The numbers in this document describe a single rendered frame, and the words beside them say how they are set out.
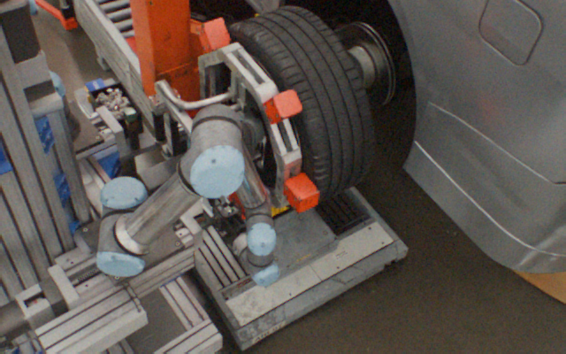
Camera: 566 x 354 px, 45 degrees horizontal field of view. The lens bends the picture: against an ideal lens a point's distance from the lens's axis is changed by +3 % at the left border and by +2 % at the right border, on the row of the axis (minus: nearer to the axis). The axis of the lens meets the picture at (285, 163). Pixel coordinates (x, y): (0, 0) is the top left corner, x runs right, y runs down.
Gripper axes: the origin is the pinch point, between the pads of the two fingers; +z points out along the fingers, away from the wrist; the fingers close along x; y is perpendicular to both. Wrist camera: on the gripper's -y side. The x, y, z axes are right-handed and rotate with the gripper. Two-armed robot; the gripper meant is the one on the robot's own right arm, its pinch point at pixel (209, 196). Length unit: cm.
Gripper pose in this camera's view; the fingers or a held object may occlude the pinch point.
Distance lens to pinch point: 205.3
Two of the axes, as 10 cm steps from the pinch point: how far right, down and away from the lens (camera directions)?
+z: -5.4, -6.7, 5.1
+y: 0.7, -6.4, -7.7
